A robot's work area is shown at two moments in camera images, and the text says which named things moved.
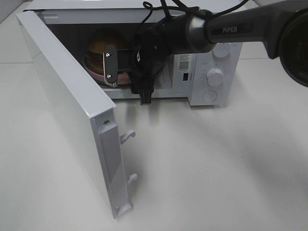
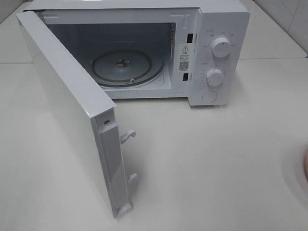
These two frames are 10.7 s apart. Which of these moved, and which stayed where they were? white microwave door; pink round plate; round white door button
Moved: pink round plate
Stayed: white microwave door; round white door button
